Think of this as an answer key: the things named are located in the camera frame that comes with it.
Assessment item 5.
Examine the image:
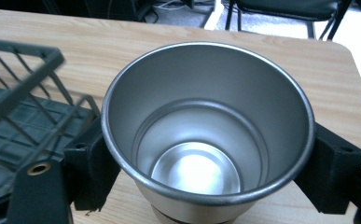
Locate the black floor cable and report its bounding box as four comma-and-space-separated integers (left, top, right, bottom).
151, 0, 202, 15

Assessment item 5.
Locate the dark green wire basket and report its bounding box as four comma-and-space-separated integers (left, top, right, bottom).
0, 37, 103, 200

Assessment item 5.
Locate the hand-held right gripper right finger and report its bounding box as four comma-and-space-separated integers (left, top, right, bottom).
294, 122, 361, 216

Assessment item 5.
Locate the white desk frame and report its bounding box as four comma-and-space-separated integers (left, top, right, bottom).
203, 0, 227, 31

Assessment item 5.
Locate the silver metal cup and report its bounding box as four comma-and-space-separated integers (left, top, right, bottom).
101, 41, 316, 224

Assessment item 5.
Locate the black folding chair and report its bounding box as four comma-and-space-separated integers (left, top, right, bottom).
224, 0, 354, 41

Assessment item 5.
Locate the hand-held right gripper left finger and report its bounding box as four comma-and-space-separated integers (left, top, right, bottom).
63, 116, 121, 213

